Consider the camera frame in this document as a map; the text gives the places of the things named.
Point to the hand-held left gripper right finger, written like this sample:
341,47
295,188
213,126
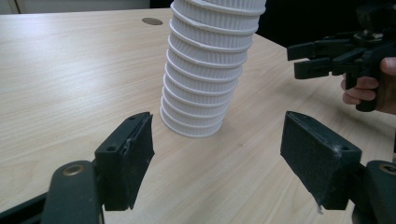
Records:
320,161

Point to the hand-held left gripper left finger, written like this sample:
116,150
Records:
124,168

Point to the stack of white paper cups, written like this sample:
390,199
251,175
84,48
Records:
202,77

